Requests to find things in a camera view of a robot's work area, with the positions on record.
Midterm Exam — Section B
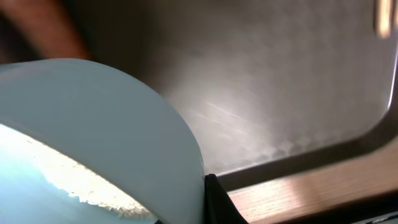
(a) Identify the orange carrot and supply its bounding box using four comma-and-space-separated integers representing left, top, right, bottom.
1, 0, 90, 60

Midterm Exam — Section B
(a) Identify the light blue rice bowl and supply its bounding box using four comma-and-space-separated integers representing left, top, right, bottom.
1, 58, 205, 223

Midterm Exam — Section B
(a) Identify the dark brown serving tray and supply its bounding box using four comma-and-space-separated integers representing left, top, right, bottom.
65, 0, 397, 190

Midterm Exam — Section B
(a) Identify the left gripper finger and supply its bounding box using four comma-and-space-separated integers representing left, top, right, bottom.
205, 174, 248, 224

